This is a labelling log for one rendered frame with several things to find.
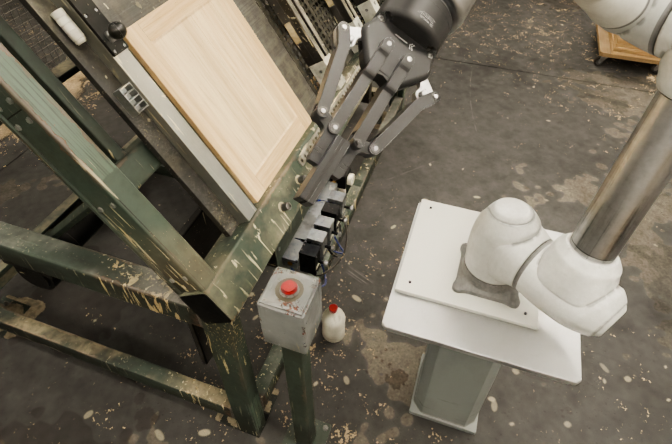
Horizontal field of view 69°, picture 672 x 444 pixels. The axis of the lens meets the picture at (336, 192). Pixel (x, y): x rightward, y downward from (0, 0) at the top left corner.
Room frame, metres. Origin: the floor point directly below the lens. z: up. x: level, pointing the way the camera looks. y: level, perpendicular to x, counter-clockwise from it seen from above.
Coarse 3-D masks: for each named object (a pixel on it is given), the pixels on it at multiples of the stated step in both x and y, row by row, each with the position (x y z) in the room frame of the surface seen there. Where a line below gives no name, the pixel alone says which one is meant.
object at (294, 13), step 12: (276, 0) 1.67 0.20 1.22; (288, 0) 1.66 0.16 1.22; (276, 12) 1.67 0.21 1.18; (288, 12) 1.65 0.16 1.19; (300, 12) 1.68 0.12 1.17; (300, 24) 1.64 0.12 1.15; (300, 36) 1.64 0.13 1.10; (312, 36) 1.64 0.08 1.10; (300, 48) 1.64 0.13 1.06; (312, 48) 1.62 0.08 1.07; (324, 48) 1.66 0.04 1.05; (312, 60) 1.62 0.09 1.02; (324, 60) 1.61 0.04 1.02; (312, 72) 1.62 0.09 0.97; (324, 72) 1.61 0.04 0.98
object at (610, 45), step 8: (600, 32) 3.73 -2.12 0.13; (608, 32) 3.72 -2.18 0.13; (600, 40) 3.59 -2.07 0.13; (608, 40) 3.59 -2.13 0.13; (616, 40) 3.43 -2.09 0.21; (624, 40) 3.35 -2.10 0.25; (600, 48) 3.46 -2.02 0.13; (608, 48) 3.46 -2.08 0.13; (616, 48) 3.35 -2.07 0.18; (624, 48) 3.34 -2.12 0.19; (632, 48) 3.34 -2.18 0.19; (600, 56) 3.43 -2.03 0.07; (608, 56) 3.37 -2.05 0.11; (616, 56) 3.36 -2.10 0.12; (624, 56) 3.34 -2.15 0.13; (632, 56) 3.31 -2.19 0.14; (640, 56) 3.30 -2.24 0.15; (648, 56) 3.29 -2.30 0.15; (600, 64) 3.42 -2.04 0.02; (656, 64) 3.31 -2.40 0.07; (656, 72) 3.30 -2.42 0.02
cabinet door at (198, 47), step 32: (192, 0) 1.38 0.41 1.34; (224, 0) 1.48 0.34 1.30; (128, 32) 1.13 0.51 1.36; (160, 32) 1.21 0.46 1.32; (192, 32) 1.29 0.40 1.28; (224, 32) 1.39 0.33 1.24; (160, 64) 1.13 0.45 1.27; (192, 64) 1.21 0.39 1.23; (224, 64) 1.30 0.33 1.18; (256, 64) 1.41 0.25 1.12; (192, 96) 1.13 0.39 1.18; (224, 96) 1.22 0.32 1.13; (256, 96) 1.31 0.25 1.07; (288, 96) 1.42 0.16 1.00; (224, 128) 1.13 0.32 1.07; (256, 128) 1.22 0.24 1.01; (288, 128) 1.32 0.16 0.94; (224, 160) 1.05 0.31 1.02; (256, 160) 1.13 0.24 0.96; (256, 192) 1.04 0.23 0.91
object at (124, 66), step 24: (96, 48) 1.04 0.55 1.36; (120, 72) 1.02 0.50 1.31; (144, 72) 1.06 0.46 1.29; (144, 96) 1.01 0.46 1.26; (168, 120) 1.00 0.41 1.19; (192, 144) 0.99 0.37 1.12; (216, 168) 0.99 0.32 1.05; (216, 192) 0.96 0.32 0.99; (240, 192) 0.98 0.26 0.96; (240, 216) 0.94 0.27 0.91
